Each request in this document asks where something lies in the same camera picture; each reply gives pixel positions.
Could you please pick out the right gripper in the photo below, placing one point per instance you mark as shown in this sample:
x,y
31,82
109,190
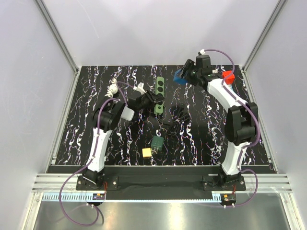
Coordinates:
x,y
188,66

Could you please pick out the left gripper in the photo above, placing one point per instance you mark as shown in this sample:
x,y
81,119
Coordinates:
x,y
152,98

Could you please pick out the green power strip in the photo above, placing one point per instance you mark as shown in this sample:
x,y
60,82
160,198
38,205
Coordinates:
x,y
159,90

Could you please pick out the blue cube plug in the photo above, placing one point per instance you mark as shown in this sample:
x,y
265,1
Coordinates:
x,y
178,79

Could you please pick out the dark green cube plug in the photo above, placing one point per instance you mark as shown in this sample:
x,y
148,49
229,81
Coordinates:
x,y
157,144

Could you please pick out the red cube plug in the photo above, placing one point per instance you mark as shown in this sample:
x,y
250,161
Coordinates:
x,y
229,77

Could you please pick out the yellow cube plug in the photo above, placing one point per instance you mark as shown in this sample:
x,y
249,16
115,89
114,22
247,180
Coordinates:
x,y
146,152

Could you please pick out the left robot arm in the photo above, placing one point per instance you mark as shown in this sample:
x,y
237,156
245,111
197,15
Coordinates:
x,y
106,117

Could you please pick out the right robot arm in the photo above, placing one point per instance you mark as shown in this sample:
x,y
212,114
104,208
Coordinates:
x,y
241,127

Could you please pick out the black marbled mat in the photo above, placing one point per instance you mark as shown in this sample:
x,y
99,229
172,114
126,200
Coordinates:
x,y
192,124

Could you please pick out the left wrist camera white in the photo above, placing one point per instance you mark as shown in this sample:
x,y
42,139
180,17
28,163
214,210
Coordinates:
x,y
140,88

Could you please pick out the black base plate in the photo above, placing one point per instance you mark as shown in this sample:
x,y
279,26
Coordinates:
x,y
159,182

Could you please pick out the aluminium frame rail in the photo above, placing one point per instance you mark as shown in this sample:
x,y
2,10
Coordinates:
x,y
55,187

